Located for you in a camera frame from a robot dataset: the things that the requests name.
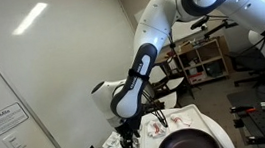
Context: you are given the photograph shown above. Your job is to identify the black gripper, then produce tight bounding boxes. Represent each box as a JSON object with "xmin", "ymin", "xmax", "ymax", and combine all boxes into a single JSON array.
[{"xmin": 114, "ymin": 115, "xmax": 146, "ymax": 148}]

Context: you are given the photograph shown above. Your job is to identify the pile of white packets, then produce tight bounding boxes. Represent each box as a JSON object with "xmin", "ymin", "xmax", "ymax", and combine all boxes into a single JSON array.
[{"xmin": 100, "ymin": 130, "xmax": 124, "ymax": 148}]

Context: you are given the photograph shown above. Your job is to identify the crumpled white cloth red stripes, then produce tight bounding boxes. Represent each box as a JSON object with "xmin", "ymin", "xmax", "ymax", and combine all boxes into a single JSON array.
[{"xmin": 145, "ymin": 117, "xmax": 171, "ymax": 140}]

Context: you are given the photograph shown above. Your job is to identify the flat white cloth red stripes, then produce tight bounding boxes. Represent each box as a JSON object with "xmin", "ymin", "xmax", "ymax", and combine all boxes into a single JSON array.
[{"xmin": 168, "ymin": 110, "xmax": 195, "ymax": 130}]

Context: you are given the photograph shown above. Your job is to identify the black frying pan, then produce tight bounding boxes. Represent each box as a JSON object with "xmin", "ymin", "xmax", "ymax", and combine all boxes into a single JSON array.
[{"xmin": 152, "ymin": 124, "xmax": 222, "ymax": 148}]

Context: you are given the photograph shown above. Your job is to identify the wooden shelf unit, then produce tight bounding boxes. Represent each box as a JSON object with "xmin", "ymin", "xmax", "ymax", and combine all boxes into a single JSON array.
[{"xmin": 173, "ymin": 35, "xmax": 232, "ymax": 87}]

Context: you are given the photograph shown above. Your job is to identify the black chair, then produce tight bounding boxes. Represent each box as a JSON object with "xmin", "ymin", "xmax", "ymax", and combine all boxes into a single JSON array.
[{"xmin": 227, "ymin": 46, "xmax": 265, "ymax": 91}]

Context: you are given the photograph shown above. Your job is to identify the large wall whiteboard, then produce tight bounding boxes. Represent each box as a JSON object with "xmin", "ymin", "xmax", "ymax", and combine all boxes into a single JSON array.
[{"xmin": 0, "ymin": 0, "xmax": 159, "ymax": 148}]

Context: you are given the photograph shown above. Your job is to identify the white light switch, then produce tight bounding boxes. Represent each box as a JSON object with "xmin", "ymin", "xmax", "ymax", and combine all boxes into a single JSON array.
[{"xmin": 0, "ymin": 131, "xmax": 27, "ymax": 148}]

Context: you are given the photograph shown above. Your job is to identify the white wall sign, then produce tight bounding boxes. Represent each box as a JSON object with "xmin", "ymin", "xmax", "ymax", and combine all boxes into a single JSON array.
[{"xmin": 0, "ymin": 101, "xmax": 32, "ymax": 140}]

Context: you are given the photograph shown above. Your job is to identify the black camera boom stand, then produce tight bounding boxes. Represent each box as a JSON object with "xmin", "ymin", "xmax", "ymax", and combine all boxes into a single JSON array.
[{"xmin": 189, "ymin": 12, "xmax": 241, "ymax": 43}]

